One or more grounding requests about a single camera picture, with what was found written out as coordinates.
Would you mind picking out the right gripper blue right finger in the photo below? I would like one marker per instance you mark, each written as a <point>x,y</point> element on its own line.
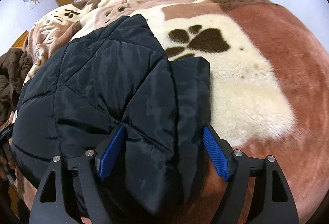
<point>216,154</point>

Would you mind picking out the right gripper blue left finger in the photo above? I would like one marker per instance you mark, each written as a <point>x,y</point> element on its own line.
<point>108,151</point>

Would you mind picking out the black hooded puffer jacket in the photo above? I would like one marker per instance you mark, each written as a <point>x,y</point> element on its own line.
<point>119,75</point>

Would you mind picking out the brown puffer jacket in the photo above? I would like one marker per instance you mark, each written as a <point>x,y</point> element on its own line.
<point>15,65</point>

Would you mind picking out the brown cream plush blanket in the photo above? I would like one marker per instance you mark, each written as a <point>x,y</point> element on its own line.
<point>268,112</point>

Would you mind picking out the wooden headboard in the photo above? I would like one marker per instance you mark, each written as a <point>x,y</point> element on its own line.
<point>19,43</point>

